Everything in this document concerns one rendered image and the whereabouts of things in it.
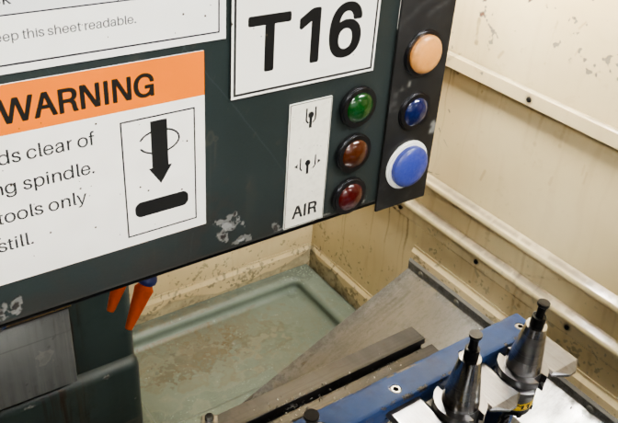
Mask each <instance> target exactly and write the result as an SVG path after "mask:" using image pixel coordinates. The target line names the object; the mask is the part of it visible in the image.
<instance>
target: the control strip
mask: <svg viewBox="0 0 618 423"><path fill-rule="evenodd" d="M455 4H456V0H401V6H400V13H399V20H398V28H397V33H396V41H395V55H394V62H393V69H392V76H391V84H390V91H389V98H388V106H387V112H386V120H385V127H384V135H383V148H382V155H381V163H380V170H379V177H378V185H377V191H376V199H375V206H374V211H375V212H377V211H380V210H383V209H386V208H389V207H392V206H395V205H397V204H400V203H403V202H406V201H409V200H413V199H416V198H419V197H422V196H424V191H425V186H426V180H427V174H428V169H429V159H430V153H431V147H432V142H433V136H434V131H435V125H436V119H437V114H438V108H439V103H440V97H441V87H442V81H443V76H444V70H445V64H446V59H447V53H448V48H449V42H450V36H451V31H452V21H453V15H454V9H455ZM429 34H430V35H434V36H436V37H438V38H439V39H440V40H441V45H442V54H441V58H440V60H439V62H438V64H437V65H436V66H435V67H434V68H433V69H432V70H431V71H429V72H428V73H425V74H418V73H416V72H415V71H413V70H412V68H411V66H410V53H411V51H412V49H413V47H414V45H415V44H416V42H417V41H418V40H419V39H420V38H422V37H423V36H425V35H429ZM361 93H367V94H369V95H370V96H371V97H372V101H373V107H372V112H371V114H370V115H369V117H368V118H367V119H366V120H364V121H362V122H357V123H355V122H352V121H350V120H349V117H348V108H349V104H350V102H351V100H352V99H353V98H354V97H355V96H357V95H358V94H361ZM417 98H424V99H425V100H426V101H427V104H428V112H427V114H426V116H425V118H424V120H423V121H422V122H420V123H419V124H418V125H415V126H409V125H407V124H406V121H405V114H406V109H407V107H408V106H409V104H410V103H411V102H412V101H414V100H415V99H417ZM375 107H376V95H375V93H374V91H373V90H372V89H371V88H369V87H368V86H356V87H354V88H353V89H351V90H350V91H349V92H348V93H347V95H345V97H344V99H343V100H342V103H341V106H340V110H339V115H340V118H341V120H342V122H343V123H344V124H345V125H347V126H349V127H350V128H357V127H360V126H361V125H363V124H364V123H366V122H367V121H368V120H369V119H370V118H371V116H372V114H373V112H374V111H375ZM358 140H362V141H364V142H366V144H367V146H368V153H367V156H366V158H365V160H364V161H363V162H362V163H361V164H360V165H359V166H357V167H353V168H348V167H346V166H345V165H344V163H343V155H344V153H345V151H346V149H347V147H348V146H349V145H350V144H351V143H353V142H355V141H358ZM413 145H417V146H419V147H421V148H423V149H424V150H425V151H426V152H427V155H428V165H427V168H426V171H425V173H424V174H423V176H422V177H421V178H420V180H419V181H418V182H416V183H415V184H413V185H411V186H409V187H404V188H403V187H399V186H398V185H396V184H395V183H394V181H393V180H392V177H391V171H392V166H393V163H394V161H395V159H396V158H397V157H398V155H399V154H400V153H401V152H402V151H403V150H405V149H406V148H407V147H409V146H413ZM371 147H372V146H371V141H370V139H369V138H368V137H367V136H366V135H365V134H363V133H360V132H356V133H353V134H351V135H349V136H348V137H347V138H345V139H344V140H343V141H342V143H341V144H340V145H339V147H338V149H337V153H336V164H337V166H338V168H339V169H340V170H342V171H343V172H346V173H350V172H354V171H356V170H358V169H359V168H361V167H362V166H363V165H364V164H365V162H366V161H367V159H368V158H369V155H370V152H371ZM352 184H359V185H360V186H361V188H362V198H361V200H360V202H359V204H358V205H357V206H356V207H355V208H353V209H351V210H348V211H344V210H342V209H341V208H340V207H339V204H338V201H339V197H340V195H341V193H342V191H343V190H344V189H345V188H346V187H348V186H349V185H352ZM365 193H366V186H365V183H364V181H363V180H361V179H360V178H359V177H349V178H347V179H345V180H343V181H342V182H341V183H340V184H339V185H338V186H337V187H336V189H335V191H334V193H333V196H332V200H331V204H332V208H333V209H334V211H335V212H337V213H339V214H348V213H351V212H353V211H355V210H356V209H357V208H358V207H359V206H360V205H361V203H362V201H363V199H364V197H365Z"/></svg>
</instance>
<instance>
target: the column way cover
mask: <svg viewBox="0 0 618 423"><path fill-rule="evenodd" d="M69 306H71V305H68V306H65V307H63V308H60V309H57V310H54V311H51V312H48V313H46V314H41V315H38V316H35V317H32V318H30V319H27V320H24V321H20V322H17V323H14V324H12V325H9V326H7V327H6V328H5V329H4V330H3V331H2V332H1V333H0V410H2V409H5V408H8V407H10V406H13V405H16V404H19V403H21V402H24V401H27V400H29V399H31V398H33V397H36V396H39V395H41V394H45V393H48V392H50V391H52V390H55V389H57V388H60V387H62V386H65V385H67V384H69V383H73V382H76V381H77V373H76V367H75V359H74V347H73V340H72V333H71V327H70V319H69V313H68V308H69Z"/></svg>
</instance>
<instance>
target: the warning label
mask: <svg viewBox="0 0 618 423"><path fill-rule="evenodd" d="M205 223H206V186H205V100H204V50H202V51H192V52H186V53H181V54H175V55H169V56H164V57H159V58H153V59H148V60H142V61H137V62H131V63H121V64H115V65H110V66H105V67H99V68H94V69H88V70H83V71H77V72H71V73H66V74H56V75H50V76H45V77H40V78H34V79H29V80H23V81H17V82H12V83H6V84H1V85H0V286H2V285H5V284H8V283H11V282H14V281H18V280H23V279H25V278H29V277H32V276H35V275H39V274H41V273H44V272H47V271H51V270H54V269H59V268H62V267H65V266H68V265H72V264H74V263H77V262H81V261H84V260H87V259H90V258H93V257H98V256H102V255H105V254H107V253H111V252H114V251H117V250H120V249H123V248H126V247H129V246H135V245H138V244H140V243H144V242H147V241H150V240H154V239H156V238H159V237H162V236H166V235H169V234H174V233H177V232H180V231H184V230H187V229H189V228H192V227H196V226H199V225H202V224H205Z"/></svg>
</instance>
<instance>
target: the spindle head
mask: <svg viewBox="0 0 618 423"><path fill-rule="evenodd" d="M400 2H401V0H381V6H380V15H379V22H378V30H377V39H376V47H375V55H374V63H373V70H372V71H369V72H364V73H359V74H352V75H347V76H343V77H339V78H334V79H329V80H326V81H321V82H316V83H312V84H308V85H303V86H296V87H291V88H286V89H282V90H278V91H273V92H269V93H265V94H260V95H256V96H252V97H244V98H239V99H235V100H230V12H231V0H226V39H221V40H211V41H205V42H200V43H193V44H188V45H182V46H177V47H171V48H165V49H160V50H154V51H143V52H137V53H132V54H126V55H121V56H115V57H109V58H103V59H97V60H92V61H86V62H80V63H70V64H65V65H58V66H53V67H47V68H41V69H36V70H30V71H25V72H19V73H13V74H2V75H0V85H1V84H6V83H12V82H17V81H23V80H29V79H34V78H40V77H45V76H50V75H56V74H66V73H71V72H77V71H83V70H88V69H94V68H99V67H105V66H110V65H115V64H121V63H131V62H137V61H142V60H148V59H153V58H159V57H164V56H169V55H175V54H181V53H186V52H192V51H202V50H204V100H205V186H206V223H205V224H202V225H199V226H196V227H192V228H189V229H187V230H184V231H180V232H177V233H174V234H169V235H166V236H162V237H159V238H156V239H154V240H150V241H147V242H144V243H140V244H138V245H135V246H129V247H126V248H123V249H120V250H117V251H114V252H111V253H107V254H105V255H102V256H98V257H93V258H90V259H87V260H84V261H81V262H77V263H74V264H72V265H68V266H65V267H62V268H59V269H54V270H51V271H47V272H44V273H41V274H39V275H35V276H32V277H29V278H25V279H23V280H18V281H14V282H11V283H8V284H5V285H2V286H0V328H1V327H4V326H9V325H12V324H14V323H17V322H20V321H24V320H27V319H30V318H32V317H35V316H38V315H41V314H46V313H48V312H51V311H54V310H57V309H60V308H63V307H65V306H68V305H71V304H74V303H79V302H82V301H84V300H87V299H90V298H93V297H96V296H99V295H101V294H104V293H107V292H112V291H115V290H117V289H120V288H123V287H126V286H129V285H132V284H134V283H137V282H140V281H143V280H148V279H151V278H153V277H156V276H159V275H162V274H165V273H167V272H170V271H173V270H176V269H181V268H184V267H186V266H189V265H192V264H195V263H198V262H201V261H203V260H206V259H209V258H212V257H217V256H220V255H222V254H225V253H228V252H231V251H234V250H236V249H239V248H242V247H246V246H251V245H253V244H256V243H259V242H262V241H265V240H268V239H270V238H273V237H276V236H279V235H282V234H287V233H289V232H292V231H295V230H298V229H301V228H304V227H306V226H309V225H312V224H315V223H320V222H322V221H325V220H328V219H331V218H334V217H337V216H339V215H342V214H339V213H337V212H336V211H334V209H333V208H332V204H331V200H332V196H333V193H334V191H335V189H336V187H337V186H338V185H339V184H340V183H341V182H342V181H343V180H345V179H347V178H349V177H359V178H360V179H361V180H363V181H364V183H365V186H366V193H365V197H364V199H363V201H362V203H361V205H360V206H359V207H358V208H357V209H356V210H358V209H361V208H364V207H367V206H370V205H373V204H375V199H376V191H377V185H378V177H379V170H380V163H381V155H382V148H383V135H384V127H385V120H386V112H387V106H388V98H389V91H390V84H391V76H392V69H393V62H394V55H395V41H396V33H397V23H398V16H399V8H400ZM356 86H368V87H369V88H371V89H372V90H373V91H374V93H375V95H376V107H375V111H374V112H373V114H372V116H371V118H370V119H369V120H368V121H367V122H366V123H364V124H363V125H361V126H360V127H357V128H350V127H349V126H347V125H345V124H344V123H343V122H342V120H341V118H340V115H339V110H340V106H341V103H342V100H343V99H344V97H345V95H347V93H348V92H349V91H350V90H351V89H353V88H354V87H356ZM327 96H333V101H332V111H331V122H330V133H329V144H328V155H327V166H326V186H325V197H324V208H323V218H320V219H316V220H313V221H311V222H308V223H303V224H300V225H297V226H294V227H292V228H289V229H286V230H283V212H284V195H285V178H286V160H287V143H288V126H289V108H290V105H291V104H295V103H299V102H304V101H307V100H312V99H316V98H320V97H327ZM356 132H360V133H363V134H365V135H366V136H367V137H368V138H369V139H370V141H371V146H372V147H371V152H370V155H369V158H368V159H367V161H366V162H365V164H364V165H363V166H362V167H361V168H359V169H358V170H356V171H354V172H350V173H346V172H343V171H342V170H340V169H339V168H338V166H337V164H336V153H337V149H338V147H339V145H340V144H341V143H342V141H343V140H344V139H345V138H347V137H348V136H349V135H351V134H353V133H356ZM356 210H355V211H356Z"/></svg>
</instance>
